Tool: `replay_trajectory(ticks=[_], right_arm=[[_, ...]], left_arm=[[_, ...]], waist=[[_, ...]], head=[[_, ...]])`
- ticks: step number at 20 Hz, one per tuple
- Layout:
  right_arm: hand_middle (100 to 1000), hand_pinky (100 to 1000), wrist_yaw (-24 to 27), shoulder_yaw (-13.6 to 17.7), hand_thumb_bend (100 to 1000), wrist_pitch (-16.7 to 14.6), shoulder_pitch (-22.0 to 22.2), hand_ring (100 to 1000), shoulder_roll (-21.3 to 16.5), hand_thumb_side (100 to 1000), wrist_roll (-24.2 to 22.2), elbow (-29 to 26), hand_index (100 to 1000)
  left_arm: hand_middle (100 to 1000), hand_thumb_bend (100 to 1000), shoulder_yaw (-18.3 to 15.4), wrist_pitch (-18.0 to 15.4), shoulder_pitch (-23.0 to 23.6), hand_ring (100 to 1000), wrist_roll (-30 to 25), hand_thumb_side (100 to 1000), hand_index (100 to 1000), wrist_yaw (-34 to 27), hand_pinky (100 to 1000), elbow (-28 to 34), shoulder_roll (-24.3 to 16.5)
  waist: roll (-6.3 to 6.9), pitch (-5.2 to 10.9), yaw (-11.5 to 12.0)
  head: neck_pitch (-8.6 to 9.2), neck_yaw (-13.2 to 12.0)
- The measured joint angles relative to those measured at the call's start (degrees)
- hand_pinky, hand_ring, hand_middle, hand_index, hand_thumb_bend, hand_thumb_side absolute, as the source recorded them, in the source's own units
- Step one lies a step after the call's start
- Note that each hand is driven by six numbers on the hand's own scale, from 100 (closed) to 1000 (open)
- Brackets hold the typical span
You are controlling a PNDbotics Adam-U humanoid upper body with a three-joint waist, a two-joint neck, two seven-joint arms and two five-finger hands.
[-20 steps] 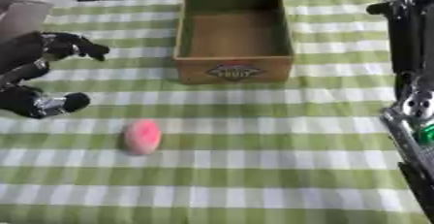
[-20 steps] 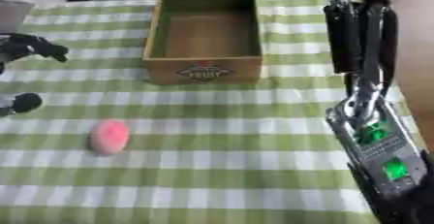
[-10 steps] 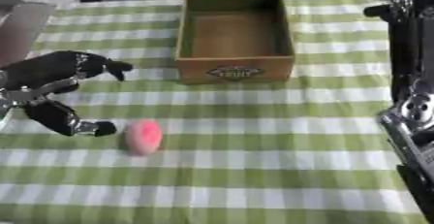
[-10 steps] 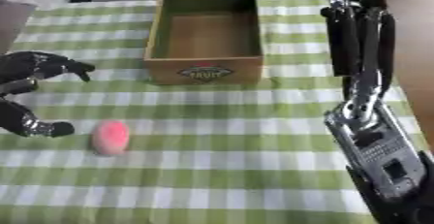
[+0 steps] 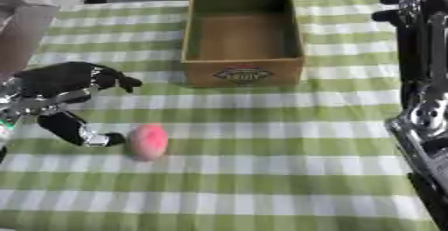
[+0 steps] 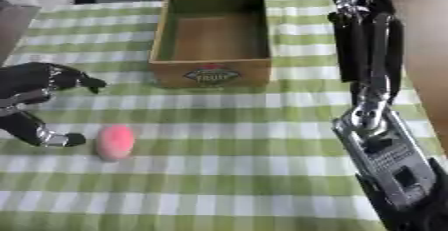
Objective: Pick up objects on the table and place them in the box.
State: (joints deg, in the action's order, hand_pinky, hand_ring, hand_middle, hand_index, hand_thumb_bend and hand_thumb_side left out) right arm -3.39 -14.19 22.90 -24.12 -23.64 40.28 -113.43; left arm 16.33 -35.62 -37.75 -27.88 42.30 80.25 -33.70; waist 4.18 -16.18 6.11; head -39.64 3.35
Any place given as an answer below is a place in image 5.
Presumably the tan cardboard box green inside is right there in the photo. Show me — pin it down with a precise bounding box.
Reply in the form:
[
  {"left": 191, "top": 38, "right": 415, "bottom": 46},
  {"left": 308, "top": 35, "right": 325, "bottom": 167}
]
[{"left": 178, "top": 0, "right": 307, "bottom": 89}]

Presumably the pink toy peach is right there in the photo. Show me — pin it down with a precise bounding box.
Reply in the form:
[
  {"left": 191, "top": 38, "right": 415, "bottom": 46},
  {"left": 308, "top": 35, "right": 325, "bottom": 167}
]
[{"left": 126, "top": 123, "right": 172, "bottom": 162}]

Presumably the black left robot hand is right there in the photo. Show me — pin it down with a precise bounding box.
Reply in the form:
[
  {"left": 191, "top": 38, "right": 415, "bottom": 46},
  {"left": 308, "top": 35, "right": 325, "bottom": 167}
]
[{"left": 12, "top": 60, "right": 146, "bottom": 149}]

